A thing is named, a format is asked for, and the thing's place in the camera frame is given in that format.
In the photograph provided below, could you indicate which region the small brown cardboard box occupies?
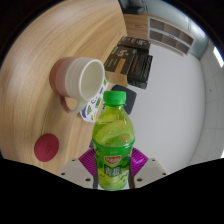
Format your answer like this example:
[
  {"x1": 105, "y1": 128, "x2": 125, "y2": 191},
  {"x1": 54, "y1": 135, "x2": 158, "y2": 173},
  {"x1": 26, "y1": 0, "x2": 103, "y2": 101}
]
[{"x1": 104, "y1": 68, "x2": 129, "y2": 88}]

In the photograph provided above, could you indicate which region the pink and white mug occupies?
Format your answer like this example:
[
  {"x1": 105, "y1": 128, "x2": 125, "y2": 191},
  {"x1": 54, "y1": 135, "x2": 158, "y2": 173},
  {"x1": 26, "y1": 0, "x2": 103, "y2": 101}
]
[{"x1": 49, "y1": 56, "x2": 106, "y2": 115}]

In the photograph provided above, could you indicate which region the flat round red coaster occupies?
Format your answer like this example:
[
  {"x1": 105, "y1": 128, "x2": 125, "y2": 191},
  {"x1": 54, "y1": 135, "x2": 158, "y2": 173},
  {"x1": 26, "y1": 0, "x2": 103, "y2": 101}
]
[{"x1": 33, "y1": 133, "x2": 61, "y2": 163}]

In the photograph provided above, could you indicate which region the black ribbed box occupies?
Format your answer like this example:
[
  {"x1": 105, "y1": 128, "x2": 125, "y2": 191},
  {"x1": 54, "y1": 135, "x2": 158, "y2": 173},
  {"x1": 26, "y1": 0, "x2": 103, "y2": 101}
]
[{"x1": 128, "y1": 53, "x2": 154, "y2": 90}]

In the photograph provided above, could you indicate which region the wooden shelf unit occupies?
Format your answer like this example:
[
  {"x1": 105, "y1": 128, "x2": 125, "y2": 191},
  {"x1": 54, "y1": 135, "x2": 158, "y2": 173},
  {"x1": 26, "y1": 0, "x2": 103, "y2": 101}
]
[{"x1": 123, "y1": 13, "x2": 196, "y2": 56}]

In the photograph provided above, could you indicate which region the black sofa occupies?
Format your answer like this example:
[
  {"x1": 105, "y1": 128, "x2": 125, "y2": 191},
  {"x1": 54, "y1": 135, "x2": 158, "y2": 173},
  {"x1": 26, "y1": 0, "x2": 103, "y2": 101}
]
[{"x1": 118, "y1": 0, "x2": 148, "y2": 15}]

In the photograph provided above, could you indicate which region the green drink bottle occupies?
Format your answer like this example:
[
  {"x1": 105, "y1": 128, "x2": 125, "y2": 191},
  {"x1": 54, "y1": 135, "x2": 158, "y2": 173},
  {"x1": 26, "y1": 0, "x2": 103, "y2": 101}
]
[{"x1": 91, "y1": 89, "x2": 136, "y2": 192}]

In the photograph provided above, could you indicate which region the white green purple leaflet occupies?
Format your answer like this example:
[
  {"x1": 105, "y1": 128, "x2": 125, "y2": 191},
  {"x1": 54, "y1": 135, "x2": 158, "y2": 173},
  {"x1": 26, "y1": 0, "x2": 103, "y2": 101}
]
[{"x1": 79, "y1": 78, "x2": 109, "y2": 124}]

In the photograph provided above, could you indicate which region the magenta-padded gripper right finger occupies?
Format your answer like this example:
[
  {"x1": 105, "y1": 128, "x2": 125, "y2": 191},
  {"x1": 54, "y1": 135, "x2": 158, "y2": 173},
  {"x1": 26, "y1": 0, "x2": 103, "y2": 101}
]
[{"x1": 128, "y1": 147, "x2": 170, "y2": 190}]

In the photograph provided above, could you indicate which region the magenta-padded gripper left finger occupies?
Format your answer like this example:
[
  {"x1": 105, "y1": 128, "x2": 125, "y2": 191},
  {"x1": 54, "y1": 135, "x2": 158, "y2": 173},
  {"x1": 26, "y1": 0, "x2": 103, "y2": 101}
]
[{"x1": 57, "y1": 147, "x2": 100, "y2": 190}]

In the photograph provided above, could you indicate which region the ceiling light panel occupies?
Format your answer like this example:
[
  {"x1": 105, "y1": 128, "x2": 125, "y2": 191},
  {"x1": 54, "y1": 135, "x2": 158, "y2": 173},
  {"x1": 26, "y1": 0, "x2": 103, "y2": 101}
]
[{"x1": 213, "y1": 46, "x2": 224, "y2": 69}]

